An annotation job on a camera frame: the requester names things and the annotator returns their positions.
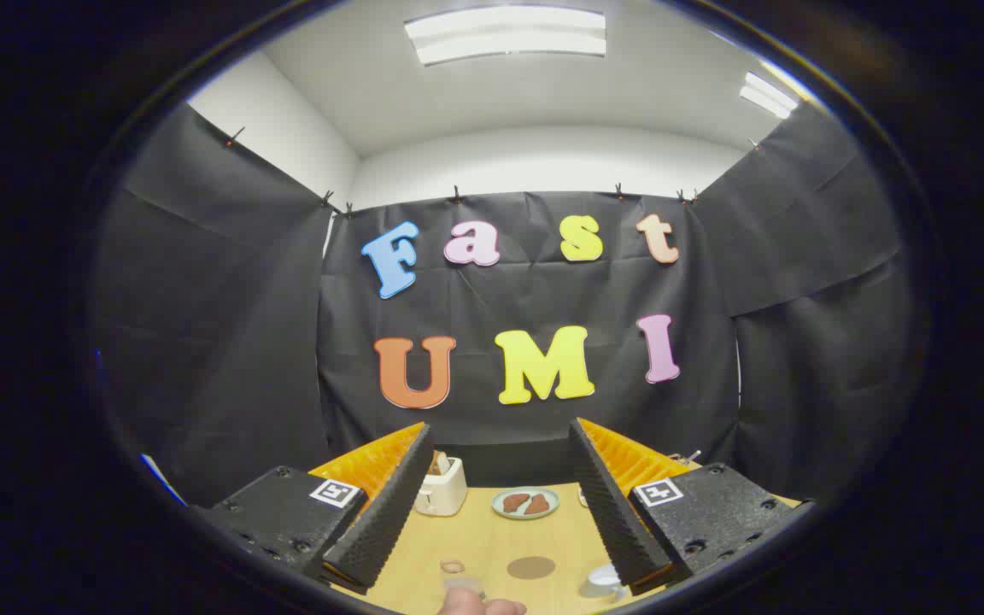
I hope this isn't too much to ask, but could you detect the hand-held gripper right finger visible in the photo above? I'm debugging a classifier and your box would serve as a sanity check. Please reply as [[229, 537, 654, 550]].
[[568, 417, 817, 596]]

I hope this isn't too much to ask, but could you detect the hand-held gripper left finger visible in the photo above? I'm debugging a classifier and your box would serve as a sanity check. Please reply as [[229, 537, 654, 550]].
[[189, 421, 436, 596]]

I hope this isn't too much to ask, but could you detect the white cup with handle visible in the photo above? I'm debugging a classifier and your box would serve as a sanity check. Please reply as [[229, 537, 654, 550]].
[[579, 563, 630, 600]]

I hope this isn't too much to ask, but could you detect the round brown coaster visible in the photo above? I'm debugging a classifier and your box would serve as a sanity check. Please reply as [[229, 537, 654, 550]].
[[507, 556, 557, 581]]

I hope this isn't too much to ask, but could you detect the clear plastic juice bottle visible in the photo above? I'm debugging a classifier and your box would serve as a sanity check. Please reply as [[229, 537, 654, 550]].
[[440, 559, 486, 599]]

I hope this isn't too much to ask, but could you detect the cream toaster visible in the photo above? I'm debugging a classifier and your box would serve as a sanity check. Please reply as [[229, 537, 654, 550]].
[[413, 456, 469, 518]]

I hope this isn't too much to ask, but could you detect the pale green plate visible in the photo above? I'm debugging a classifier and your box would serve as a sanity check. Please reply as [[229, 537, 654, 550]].
[[492, 486, 561, 521]]

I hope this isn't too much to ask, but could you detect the wooden table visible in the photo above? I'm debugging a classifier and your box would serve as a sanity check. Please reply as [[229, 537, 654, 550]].
[[330, 483, 800, 615]]

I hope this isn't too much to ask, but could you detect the small ceiling light panel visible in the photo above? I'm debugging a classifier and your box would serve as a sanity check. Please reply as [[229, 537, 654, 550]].
[[739, 72, 800, 120]]

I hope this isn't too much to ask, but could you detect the large ceiling light panel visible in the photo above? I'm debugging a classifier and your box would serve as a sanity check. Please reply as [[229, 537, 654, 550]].
[[404, 6, 608, 67]]

